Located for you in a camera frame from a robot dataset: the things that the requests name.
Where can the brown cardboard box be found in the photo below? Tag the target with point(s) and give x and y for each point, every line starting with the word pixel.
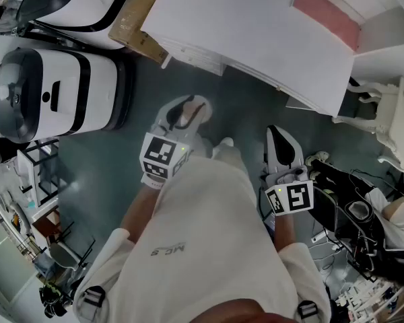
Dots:
pixel 134 15

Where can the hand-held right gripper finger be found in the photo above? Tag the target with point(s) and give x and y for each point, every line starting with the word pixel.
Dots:
pixel 298 156
pixel 270 150

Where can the person's left forearm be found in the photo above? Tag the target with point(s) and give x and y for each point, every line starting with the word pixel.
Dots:
pixel 139 210

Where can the pink fluffy mat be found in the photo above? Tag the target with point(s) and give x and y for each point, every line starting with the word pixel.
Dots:
pixel 326 12

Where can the white and black robot base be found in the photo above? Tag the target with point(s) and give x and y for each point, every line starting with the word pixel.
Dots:
pixel 97 89
pixel 84 8

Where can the white ornate chair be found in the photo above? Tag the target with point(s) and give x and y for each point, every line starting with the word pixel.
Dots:
pixel 400 119

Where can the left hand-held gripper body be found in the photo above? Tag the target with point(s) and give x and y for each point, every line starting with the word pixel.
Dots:
pixel 165 153

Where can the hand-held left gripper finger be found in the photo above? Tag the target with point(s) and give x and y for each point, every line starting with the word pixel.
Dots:
pixel 171 113
pixel 207 111

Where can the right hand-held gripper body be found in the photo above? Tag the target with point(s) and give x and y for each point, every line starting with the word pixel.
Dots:
pixel 298 197

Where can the grey seat black chair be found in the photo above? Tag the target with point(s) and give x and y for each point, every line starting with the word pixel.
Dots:
pixel 62 254

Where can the person's white shirt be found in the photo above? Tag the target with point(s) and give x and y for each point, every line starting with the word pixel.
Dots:
pixel 205 231

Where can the person's beige trousers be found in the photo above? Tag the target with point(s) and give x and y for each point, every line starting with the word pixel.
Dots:
pixel 227 153

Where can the person's right forearm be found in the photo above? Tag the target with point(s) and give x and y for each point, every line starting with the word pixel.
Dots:
pixel 284 231

